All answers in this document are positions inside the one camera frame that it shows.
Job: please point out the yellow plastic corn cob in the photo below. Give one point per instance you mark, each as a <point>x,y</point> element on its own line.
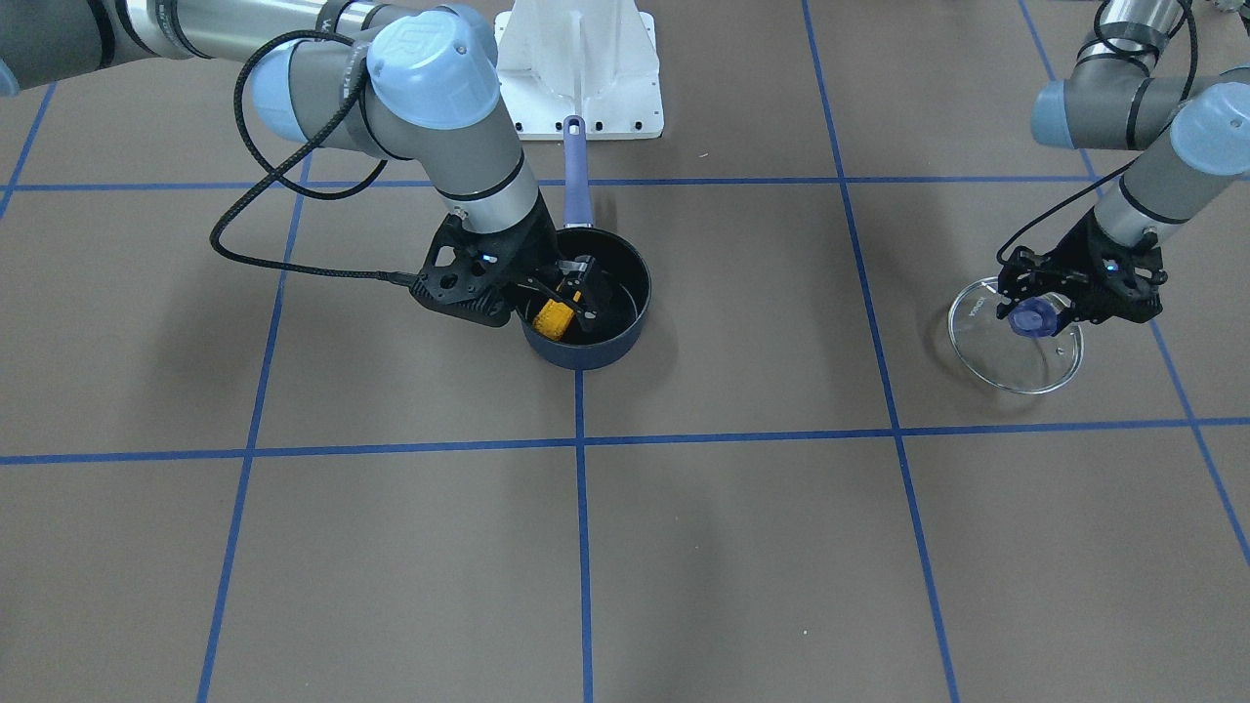
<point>553,319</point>

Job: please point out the brown paper table mat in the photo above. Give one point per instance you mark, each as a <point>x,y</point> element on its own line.
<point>224,484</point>

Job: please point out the blue saucepan with handle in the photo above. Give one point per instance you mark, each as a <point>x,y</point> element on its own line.
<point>624,278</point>

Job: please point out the glass lid with blue knob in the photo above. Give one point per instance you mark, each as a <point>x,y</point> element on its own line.
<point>1025,352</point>

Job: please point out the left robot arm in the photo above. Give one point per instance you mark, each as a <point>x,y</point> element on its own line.
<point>1133,87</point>

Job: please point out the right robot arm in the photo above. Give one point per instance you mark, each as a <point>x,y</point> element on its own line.
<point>378,79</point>

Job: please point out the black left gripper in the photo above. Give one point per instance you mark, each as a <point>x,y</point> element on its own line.
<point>1072,266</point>

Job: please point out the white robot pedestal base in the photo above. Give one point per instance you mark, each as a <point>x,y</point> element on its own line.
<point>595,59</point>

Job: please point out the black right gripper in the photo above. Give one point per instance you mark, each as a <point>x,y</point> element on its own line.
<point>527,255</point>

